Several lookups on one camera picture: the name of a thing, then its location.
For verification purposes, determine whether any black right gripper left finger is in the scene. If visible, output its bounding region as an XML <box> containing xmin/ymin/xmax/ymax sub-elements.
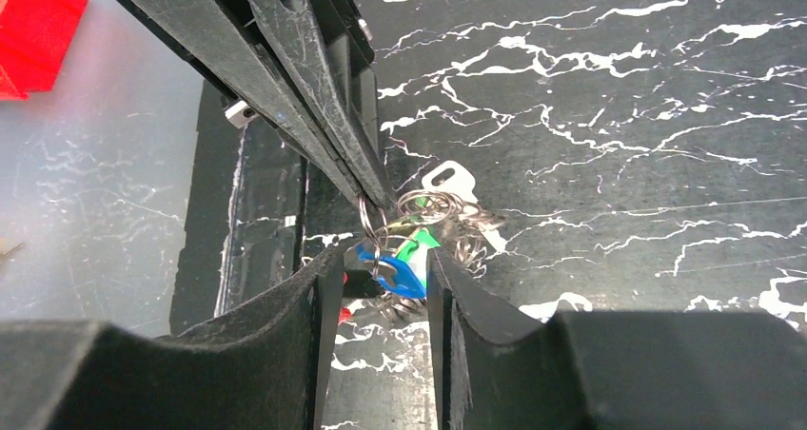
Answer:
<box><xmin>1</xmin><ymin>245</ymin><xmax>345</xmax><ymax>429</ymax></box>

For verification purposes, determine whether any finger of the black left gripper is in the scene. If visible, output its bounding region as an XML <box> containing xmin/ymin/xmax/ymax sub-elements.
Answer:
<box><xmin>88</xmin><ymin>0</ymin><xmax>380</xmax><ymax>211</ymax></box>
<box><xmin>247</xmin><ymin>0</ymin><xmax>395</xmax><ymax>208</ymax></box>

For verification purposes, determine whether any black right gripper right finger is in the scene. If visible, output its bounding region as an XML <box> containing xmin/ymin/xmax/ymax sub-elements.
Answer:
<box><xmin>427</xmin><ymin>248</ymin><xmax>806</xmax><ymax>429</ymax></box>

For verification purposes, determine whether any blue key tag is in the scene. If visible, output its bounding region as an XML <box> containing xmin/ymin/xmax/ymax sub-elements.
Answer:
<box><xmin>355</xmin><ymin>244</ymin><xmax>427</xmax><ymax>300</ymax></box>

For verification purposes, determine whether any green key tag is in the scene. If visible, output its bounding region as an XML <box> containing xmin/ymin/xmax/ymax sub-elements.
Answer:
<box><xmin>395</xmin><ymin>227</ymin><xmax>440</xmax><ymax>287</ymax></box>

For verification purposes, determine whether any steel key organizer red handle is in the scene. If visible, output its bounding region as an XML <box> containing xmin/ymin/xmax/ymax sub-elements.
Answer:
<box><xmin>340</xmin><ymin>189</ymin><xmax>504</xmax><ymax>323</ymax></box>

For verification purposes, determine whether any silver key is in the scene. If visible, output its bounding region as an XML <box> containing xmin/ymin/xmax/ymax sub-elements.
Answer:
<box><xmin>421</xmin><ymin>161</ymin><xmax>478</xmax><ymax>204</ymax></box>

